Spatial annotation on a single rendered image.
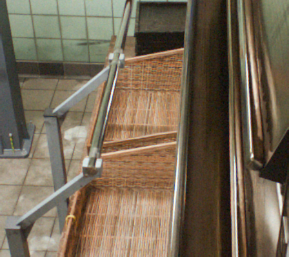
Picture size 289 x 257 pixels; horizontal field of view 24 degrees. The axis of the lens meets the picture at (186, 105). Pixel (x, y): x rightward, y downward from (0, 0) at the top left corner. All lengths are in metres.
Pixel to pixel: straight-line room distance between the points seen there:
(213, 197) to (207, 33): 0.57
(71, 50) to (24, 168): 0.85
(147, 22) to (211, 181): 1.77
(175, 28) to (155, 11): 0.17
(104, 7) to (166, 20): 0.88
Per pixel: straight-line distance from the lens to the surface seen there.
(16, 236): 1.83
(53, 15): 3.86
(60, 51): 3.97
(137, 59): 2.77
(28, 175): 3.39
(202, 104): 1.41
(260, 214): 1.03
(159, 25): 2.91
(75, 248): 2.21
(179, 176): 1.20
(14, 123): 3.41
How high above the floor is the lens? 2.24
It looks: 36 degrees down
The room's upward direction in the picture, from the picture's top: 1 degrees clockwise
